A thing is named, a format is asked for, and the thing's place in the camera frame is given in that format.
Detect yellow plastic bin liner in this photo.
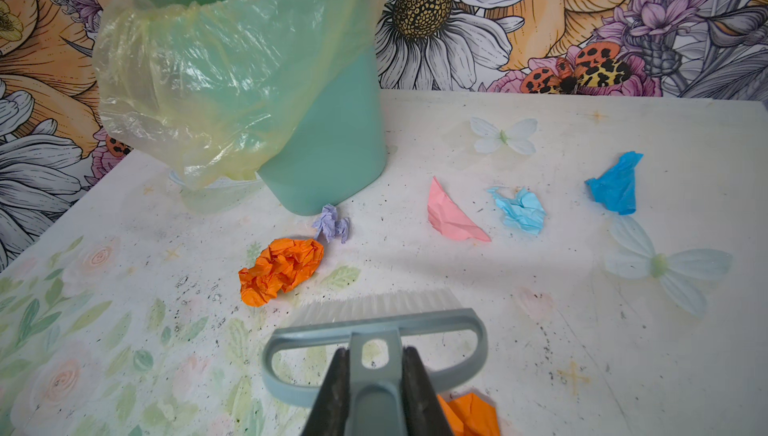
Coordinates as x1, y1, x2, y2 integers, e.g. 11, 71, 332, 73
92, 0, 385, 189

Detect purple crumpled paper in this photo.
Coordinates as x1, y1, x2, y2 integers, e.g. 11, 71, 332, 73
312, 205, 350, 244

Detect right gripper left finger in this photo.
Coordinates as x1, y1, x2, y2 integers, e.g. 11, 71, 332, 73
301, 348, 351, 436

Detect grey-blue hand brush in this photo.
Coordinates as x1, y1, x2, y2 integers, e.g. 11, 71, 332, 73
261, 289, 488, 435

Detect large orange crumpled paper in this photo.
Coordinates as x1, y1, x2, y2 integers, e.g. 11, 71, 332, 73
438, 393, 501, 436

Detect pink paper scrap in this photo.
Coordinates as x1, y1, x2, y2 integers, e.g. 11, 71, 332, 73
427, 178, 491, 243

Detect small orange crumpled paper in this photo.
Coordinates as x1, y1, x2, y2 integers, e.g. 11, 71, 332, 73
239, 238, 325, 307

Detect light blue crumpled paper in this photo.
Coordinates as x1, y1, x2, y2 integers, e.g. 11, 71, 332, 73
487, 187, 547, 236

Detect green trash bin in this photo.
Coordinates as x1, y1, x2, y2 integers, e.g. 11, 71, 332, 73
161, 0, 389, 217

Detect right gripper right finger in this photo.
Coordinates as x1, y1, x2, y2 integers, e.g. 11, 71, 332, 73
401, 347, 453, 436

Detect dark blue paper scrap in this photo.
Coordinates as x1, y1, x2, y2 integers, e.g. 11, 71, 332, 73
585, 152, 644, 216

